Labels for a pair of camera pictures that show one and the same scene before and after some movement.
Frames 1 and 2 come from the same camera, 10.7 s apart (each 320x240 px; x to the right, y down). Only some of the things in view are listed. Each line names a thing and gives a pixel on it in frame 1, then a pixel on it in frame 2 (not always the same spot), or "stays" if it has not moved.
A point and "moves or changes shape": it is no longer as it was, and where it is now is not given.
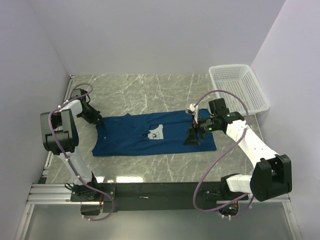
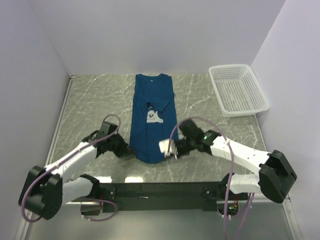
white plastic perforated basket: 240,79 stays
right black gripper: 196,130 -> 180,146
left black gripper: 92,115 -> 122,147
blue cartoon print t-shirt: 148,133 moves or changes shape
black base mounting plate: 156,196 stays
